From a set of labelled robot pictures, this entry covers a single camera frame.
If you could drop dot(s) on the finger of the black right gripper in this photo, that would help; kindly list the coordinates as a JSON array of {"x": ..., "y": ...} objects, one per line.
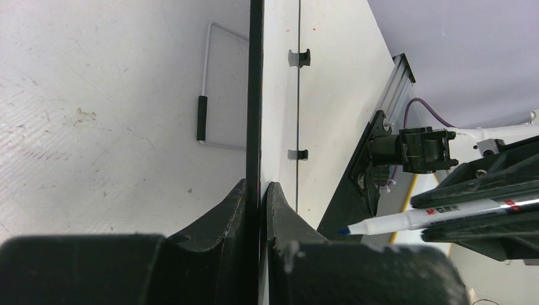
[
  {"x": 501, "y": 242},
  {"x": 510, "y": 169}
]

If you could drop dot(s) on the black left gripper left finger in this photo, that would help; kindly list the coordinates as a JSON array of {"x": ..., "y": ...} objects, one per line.
[{"x": 200, "y": 264}]

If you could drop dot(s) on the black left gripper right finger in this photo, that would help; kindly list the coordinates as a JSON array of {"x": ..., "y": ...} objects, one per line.
[{"x": 306, "y": 268}]

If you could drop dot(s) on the white blue whiteboard marker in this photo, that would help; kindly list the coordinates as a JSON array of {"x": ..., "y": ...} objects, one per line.
[{"x": 421, "y": 218}]

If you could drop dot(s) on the black framed whiteboard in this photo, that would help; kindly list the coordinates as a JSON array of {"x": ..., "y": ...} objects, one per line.
[{"x": 272, "y": 119}]

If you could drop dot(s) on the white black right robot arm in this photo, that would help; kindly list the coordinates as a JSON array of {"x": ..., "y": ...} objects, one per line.
[{"x": 425, "y": 150}]

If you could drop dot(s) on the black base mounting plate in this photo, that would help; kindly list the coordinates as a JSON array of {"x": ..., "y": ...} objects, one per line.
[{"x": 356, "y": 196}]

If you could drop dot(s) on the white wire whiteboard stand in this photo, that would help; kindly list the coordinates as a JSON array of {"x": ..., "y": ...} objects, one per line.
[{"x": 202, "y": 107}]

